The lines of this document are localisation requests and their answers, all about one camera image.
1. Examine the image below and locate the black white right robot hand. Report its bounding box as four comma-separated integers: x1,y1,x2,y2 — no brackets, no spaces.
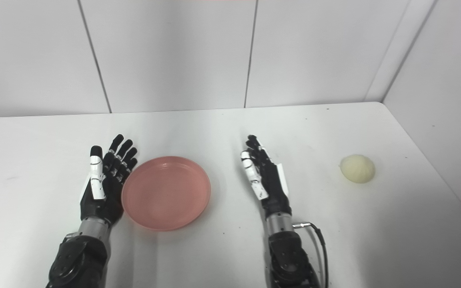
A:
241,135,293,219

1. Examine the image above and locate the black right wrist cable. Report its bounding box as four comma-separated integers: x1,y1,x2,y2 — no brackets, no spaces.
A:
292,222,330,288

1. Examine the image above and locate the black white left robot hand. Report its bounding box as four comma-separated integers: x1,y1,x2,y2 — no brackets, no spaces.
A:
79,134,138,227

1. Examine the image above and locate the pink round plate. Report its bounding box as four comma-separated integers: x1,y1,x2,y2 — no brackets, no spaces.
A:
121,156,211,232

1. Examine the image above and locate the white steamed bun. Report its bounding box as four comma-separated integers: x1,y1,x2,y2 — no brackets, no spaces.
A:
339,154,376,184

